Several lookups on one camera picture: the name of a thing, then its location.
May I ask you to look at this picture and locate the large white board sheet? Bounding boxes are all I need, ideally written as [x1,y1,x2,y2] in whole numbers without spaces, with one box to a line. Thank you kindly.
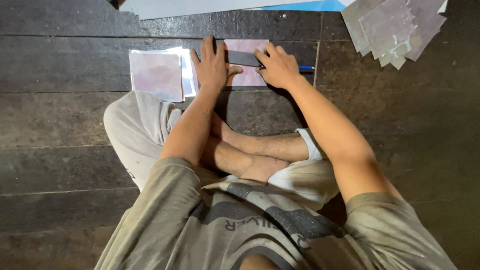
[119,0,357,21]

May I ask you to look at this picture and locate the person's right leg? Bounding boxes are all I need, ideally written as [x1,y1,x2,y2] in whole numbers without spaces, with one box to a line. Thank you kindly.
[210,112,310,163]

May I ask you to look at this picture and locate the person's grey printed t-shirt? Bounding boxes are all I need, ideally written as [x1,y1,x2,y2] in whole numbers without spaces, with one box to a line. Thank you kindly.
[94,156,459,270]

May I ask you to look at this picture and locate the person's leg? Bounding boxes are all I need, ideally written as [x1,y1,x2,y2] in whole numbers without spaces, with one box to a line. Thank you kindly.
[210,112,310,163]
[200,136,290,184]

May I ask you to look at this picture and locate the dark metal ruler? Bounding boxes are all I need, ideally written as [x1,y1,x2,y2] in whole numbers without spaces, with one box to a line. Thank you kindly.
[225,50,264,68]

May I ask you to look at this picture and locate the person's left leg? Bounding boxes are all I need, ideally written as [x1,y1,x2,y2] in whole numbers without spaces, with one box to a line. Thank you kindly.
[200,136,290,184]

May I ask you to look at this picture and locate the blue pen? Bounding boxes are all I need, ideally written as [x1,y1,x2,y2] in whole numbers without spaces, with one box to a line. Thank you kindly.
[258,65,316,70]

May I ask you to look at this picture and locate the person's right hand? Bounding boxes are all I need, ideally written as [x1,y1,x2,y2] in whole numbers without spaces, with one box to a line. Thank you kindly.
[254,42,301,90]

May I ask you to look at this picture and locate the pink paper sheet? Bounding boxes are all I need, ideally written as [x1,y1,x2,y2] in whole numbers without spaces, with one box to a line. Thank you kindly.
[224,39,270,87]

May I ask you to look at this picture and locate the person's left hand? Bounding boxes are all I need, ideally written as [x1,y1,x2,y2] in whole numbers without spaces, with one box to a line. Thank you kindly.
[190,35,244,91]

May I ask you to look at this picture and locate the stack of pink paper sheets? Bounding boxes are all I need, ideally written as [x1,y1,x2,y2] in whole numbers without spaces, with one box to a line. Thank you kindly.
[128,46,200,103]

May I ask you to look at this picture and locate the person's beige shorts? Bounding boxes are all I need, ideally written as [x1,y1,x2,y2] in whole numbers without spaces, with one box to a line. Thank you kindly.
[103,90,340,211]

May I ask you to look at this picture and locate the blue board sheet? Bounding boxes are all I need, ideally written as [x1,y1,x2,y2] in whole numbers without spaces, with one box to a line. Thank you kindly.
[260,0,347,12]

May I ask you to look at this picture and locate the pile of grey sheets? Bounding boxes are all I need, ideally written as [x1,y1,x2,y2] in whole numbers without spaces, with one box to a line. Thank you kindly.
[341,0,449,71]

